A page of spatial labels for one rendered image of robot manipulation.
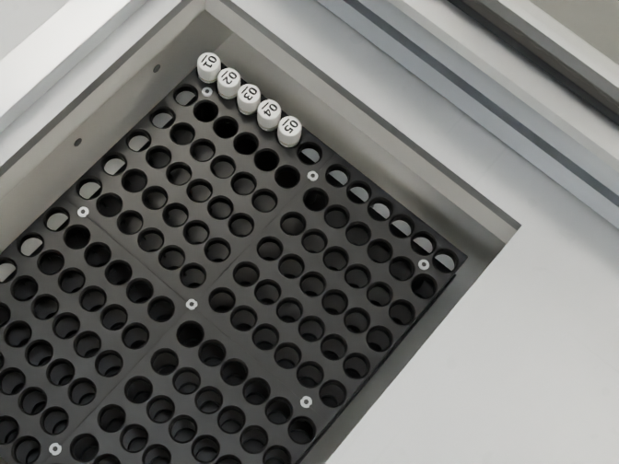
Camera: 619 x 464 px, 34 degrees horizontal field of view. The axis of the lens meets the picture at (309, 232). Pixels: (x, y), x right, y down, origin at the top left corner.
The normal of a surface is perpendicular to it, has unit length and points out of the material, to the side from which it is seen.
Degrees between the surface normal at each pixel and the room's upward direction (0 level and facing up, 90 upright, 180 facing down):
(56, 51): 0
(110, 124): 90
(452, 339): 0
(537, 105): 45
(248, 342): 0
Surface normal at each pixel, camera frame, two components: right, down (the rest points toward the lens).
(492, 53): 0.07, -0.36
